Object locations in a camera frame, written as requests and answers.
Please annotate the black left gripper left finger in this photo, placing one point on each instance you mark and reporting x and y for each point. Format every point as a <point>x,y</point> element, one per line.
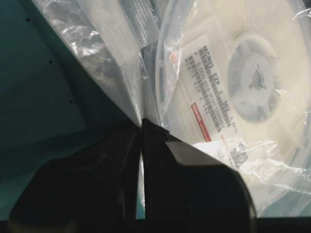
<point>93,190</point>

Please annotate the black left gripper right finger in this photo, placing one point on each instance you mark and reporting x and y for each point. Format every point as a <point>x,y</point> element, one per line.
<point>188,191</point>

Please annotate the white component tape reel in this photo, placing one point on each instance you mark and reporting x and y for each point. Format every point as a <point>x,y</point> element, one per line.
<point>233,79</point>

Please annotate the clear plastic zip bag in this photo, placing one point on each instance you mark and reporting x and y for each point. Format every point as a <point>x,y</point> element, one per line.
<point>115,42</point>

